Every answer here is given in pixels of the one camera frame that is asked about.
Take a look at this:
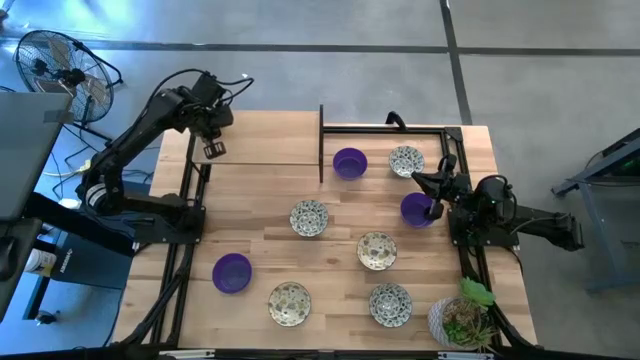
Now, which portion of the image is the white bottle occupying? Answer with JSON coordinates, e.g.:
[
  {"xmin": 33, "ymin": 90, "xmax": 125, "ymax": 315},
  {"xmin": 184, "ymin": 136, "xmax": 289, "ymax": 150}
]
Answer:
[{"xmin": 22, "ymin": 247, "xmax": 59, "ymax": 279}]

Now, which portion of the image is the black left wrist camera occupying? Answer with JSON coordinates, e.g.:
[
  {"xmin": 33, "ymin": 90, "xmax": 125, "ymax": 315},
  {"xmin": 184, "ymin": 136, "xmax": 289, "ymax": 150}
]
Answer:
[{"xmin": 191, "ymin": 72, "xmax": 227, "ymax": 107}]

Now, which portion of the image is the white pot with succulents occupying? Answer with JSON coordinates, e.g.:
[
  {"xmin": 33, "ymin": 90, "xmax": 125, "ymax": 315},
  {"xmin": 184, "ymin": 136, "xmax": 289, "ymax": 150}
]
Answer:
[{"xmin": 427, "ymin": 276, "xmax": 501, "ymax": 354}]

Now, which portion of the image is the black caster wheel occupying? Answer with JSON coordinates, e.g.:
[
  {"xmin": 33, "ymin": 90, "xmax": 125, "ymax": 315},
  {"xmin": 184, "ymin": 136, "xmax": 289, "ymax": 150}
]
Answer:
[{"xmin": 34, "ymin": 309, "xmax": 62, "ymax": 327}]

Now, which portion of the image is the black diagonal beam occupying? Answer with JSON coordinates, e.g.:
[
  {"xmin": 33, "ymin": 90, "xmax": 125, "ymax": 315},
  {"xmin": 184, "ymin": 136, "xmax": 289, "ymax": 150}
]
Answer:
[{"xmin": 22, "ymin": 192, "xmax": 137, "ymax": 257}]

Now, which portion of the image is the black floor fan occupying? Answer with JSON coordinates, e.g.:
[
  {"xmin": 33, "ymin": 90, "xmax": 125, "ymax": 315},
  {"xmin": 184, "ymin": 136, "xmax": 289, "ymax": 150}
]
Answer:
[{"xmin": 13, "ymin": 28, "xmax": 125, "ymax": 144}]

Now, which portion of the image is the wooden shelf with black legs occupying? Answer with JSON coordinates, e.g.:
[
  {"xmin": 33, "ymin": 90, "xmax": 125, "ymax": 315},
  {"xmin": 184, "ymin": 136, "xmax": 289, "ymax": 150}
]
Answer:
[{"xmin": 187, "ymin": 103, "xmax": 325, "ymax": 185}]

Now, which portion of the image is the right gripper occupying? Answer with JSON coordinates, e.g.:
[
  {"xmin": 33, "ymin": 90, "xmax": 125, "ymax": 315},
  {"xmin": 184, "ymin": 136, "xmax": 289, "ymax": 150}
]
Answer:
[{"xmin": 411, "ymin": 172, "xmax": 471, "ymax": 222}]

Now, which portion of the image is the black aluminium table frame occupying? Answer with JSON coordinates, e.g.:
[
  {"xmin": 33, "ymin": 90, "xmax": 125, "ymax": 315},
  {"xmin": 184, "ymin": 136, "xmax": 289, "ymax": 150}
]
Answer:
[{"xmin": 110, "ymin": 124, "xmax": 540, "ymax": 360}]

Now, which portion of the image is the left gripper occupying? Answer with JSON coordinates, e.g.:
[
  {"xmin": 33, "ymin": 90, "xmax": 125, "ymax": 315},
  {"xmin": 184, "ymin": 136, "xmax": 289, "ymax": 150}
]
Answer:
[{"xmin": 197, "ymin": 103, "xmax": 236, "ymax": 161}]

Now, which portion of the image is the grey desk top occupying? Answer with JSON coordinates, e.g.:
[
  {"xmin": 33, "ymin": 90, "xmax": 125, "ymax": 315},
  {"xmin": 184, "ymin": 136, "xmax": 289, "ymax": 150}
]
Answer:
[{"xmin": 0, "ymin": 92, "xmax": 75, "ymax": 222}]

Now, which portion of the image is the blue-grey metal cart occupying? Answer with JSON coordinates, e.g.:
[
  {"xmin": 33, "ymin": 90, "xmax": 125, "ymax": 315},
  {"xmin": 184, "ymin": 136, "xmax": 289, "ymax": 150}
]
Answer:
[{"xmin": 551, "ymin": 127, "xmax": 640, "ymax": 294}]

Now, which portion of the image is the black computer case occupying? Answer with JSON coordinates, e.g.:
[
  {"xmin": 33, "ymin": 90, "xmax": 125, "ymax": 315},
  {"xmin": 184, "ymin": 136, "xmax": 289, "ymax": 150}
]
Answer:
[{"xmin": 49, "ymin": 180, "xmax": 152, "ymax": 291}]

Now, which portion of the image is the black curved bracket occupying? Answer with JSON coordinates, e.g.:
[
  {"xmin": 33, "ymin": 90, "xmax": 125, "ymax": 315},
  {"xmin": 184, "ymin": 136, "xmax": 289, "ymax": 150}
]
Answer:
[{"xmin": 384, "ymin": 110, "xmax": 409, "ymax": 132}]

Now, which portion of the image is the purple mini bowl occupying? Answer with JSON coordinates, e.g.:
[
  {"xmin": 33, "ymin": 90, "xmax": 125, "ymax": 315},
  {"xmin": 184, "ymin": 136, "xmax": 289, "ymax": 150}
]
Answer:
[
  {"xmin": 332, "ymin": 146, "xmax": 369, "ymax": 182},
  {"xmin": 211, "ymin": 252, "xmax": 254, "ymax": 295},
  {"xmin": 399, "ymin": 192, "xmax": 437, "ymax": 230}
]

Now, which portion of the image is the white metal bracket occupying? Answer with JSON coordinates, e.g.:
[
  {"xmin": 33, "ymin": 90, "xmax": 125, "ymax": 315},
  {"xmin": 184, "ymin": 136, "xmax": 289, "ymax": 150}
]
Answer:
[
  {"xmin": 158, "ymin": 349, "xmax": 216, "ymax": 359},
  {"xmin": 437, "ymin": 351, "xmax": 495, "ymax": 360}
]

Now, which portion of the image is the teal bowl speckled inside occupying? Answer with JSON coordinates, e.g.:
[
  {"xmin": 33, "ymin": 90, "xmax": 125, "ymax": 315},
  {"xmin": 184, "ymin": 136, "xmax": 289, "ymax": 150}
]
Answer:
[
  {"xmin": 368, "ymin": 282, "xmax": 414, "ymax": 329},
  {"xmin": 388, "ymin": 145, "xmax": 426, "ymax": 179}
]

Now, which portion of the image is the yellow bowl speckled inside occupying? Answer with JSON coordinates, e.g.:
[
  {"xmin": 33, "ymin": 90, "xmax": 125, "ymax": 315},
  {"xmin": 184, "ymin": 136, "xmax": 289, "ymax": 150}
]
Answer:
[
  {"xmin": 267, "ymin": 281, "xmax": 313, "ymax": 328},
  {"xmin": 289, "ymin": 199, "xmax": 330, "ymax": 238},
  {"xmin": 356, "ymin": 230, "xmax": 399, "ymax": 272}
]

